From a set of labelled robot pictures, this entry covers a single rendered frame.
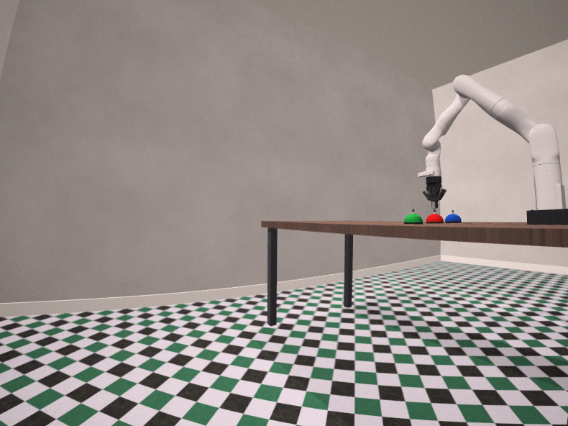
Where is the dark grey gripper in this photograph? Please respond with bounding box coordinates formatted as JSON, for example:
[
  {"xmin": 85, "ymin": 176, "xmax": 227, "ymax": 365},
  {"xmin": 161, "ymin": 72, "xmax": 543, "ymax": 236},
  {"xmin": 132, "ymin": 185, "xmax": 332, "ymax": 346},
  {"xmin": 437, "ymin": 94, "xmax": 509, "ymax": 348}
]
[{"xmin": 423, "ymin": 176, "xmax": 446, "ymax": 209}]

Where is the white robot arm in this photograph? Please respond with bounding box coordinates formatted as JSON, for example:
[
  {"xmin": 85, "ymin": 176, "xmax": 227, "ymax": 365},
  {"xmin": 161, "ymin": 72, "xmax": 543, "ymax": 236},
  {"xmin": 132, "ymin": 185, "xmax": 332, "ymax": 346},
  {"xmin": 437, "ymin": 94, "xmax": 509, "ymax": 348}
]
[{"xmin": 418, "ymin": 75, "xmax": 566, "ymax": 210}]

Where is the blue dome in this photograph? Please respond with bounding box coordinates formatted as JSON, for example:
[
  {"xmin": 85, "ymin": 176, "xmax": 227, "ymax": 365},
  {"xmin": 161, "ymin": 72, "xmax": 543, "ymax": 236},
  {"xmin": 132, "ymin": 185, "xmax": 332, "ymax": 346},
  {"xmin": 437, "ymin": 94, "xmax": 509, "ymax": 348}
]
[{"xmin": 445, "ymin": 210, "xmax": 462, "ymax": 223}]

